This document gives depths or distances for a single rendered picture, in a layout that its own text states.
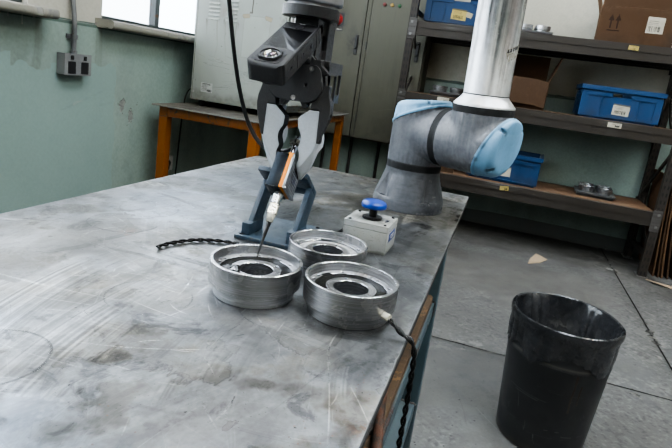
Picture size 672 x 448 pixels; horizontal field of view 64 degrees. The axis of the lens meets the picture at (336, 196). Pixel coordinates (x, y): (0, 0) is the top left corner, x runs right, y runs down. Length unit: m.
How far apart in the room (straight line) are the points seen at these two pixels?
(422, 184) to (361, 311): 0.59
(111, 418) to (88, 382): 0.05
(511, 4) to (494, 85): 0.14
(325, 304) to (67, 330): 0.24
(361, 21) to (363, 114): 0.74
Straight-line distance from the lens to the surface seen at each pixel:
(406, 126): 1.11
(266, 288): 0.58
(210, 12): 3.09
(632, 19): 4.16
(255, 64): 0.61
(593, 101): 4.13
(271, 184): 0.67
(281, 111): 0.69
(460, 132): 1.04
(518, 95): 4.04
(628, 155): 4.69
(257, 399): 0.46
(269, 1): 2.94
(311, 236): 0.76
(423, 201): 1.13
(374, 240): 0.82
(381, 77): 4.47
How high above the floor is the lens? 1.06
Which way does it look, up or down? 13 degrees down
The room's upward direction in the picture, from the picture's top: 8 degrees clockwise
